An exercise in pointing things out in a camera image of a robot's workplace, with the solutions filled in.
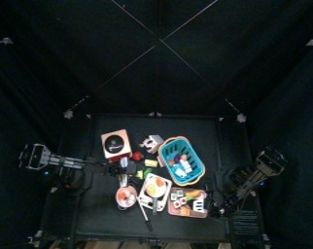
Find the pink serving tray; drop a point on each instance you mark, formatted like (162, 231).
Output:
(193, 214)

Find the toy sushi roll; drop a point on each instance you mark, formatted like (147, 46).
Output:
(177, 204)
(174, 196)
(181, 193)
(183, 201)

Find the white toy bottle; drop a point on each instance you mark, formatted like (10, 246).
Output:
(187, 166)

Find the yellow toy butter block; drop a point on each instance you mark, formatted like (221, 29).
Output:
(151, 163)

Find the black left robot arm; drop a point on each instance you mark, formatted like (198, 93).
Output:
(68, 162)

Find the orange toy food slice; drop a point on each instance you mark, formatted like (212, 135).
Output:
(161, 183)

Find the purple toy eggplant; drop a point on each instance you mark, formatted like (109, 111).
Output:
(177, 159)

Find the red toy tomato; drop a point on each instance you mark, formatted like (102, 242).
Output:
(138, 156)

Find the toy fried egg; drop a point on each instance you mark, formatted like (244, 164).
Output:
(151, 189)

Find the white blue toy carton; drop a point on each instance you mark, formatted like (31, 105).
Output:
(179, 172)

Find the silver toy utensil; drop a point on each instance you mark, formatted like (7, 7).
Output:
(123, 180)

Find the wooden toy stove box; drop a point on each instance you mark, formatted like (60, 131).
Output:
(115, 145)

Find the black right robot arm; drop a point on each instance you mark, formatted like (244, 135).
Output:
(266, 165)

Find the orange toy shrimp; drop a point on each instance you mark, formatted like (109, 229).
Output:
(194, 194)

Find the grey toy cup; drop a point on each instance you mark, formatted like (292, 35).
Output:
(125, 161)

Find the yellow-green toy starfruit half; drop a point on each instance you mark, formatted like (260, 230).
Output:
(139, 175)

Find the black base plate with label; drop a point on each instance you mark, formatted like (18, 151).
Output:
(245, 223)

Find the white and pink toy box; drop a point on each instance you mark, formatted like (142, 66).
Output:
(153, 143)

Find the orange toy waffle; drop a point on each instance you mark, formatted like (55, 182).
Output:
(185, 211)

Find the cream mortar with black pestle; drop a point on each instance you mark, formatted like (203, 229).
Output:
(155, 191)

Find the white toy induction cooker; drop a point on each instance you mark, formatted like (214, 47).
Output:
(143, 196)

